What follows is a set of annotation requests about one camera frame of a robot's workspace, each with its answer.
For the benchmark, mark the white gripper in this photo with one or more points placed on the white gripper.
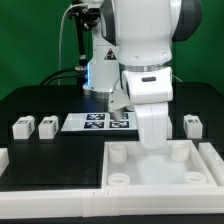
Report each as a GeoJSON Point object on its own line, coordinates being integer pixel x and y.
{"type": "Point", "coordinates": [149, 94]}

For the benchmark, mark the white square tabletop tray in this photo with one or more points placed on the white square tabletop tray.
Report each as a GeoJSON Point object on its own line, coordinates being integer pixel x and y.
{"type": "Point", "coordinates": [179, 163]}

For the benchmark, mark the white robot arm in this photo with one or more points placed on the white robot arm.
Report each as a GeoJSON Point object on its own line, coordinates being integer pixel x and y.
{"type": "Point", "coordinates": [132, 42]}

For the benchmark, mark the white tag marker plate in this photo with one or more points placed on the white tag marker plate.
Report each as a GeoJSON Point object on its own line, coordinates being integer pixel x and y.
{"type": "Point", "coordinates": [76, 122]}

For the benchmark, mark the white L-shaped obstacle fence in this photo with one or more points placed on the white L-shaped obstacle fence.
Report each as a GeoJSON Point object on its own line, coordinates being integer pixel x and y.
{"type": "Point", "coordinates": [126, 200]}

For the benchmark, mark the white block left edge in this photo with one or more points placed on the white block left edge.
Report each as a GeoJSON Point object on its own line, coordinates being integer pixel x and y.
{"type": "Point", "coordinates": [4, 160]}

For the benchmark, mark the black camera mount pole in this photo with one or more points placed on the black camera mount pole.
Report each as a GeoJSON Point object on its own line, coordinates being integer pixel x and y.
{"type": "Point", "coordinates": [85, 19]}

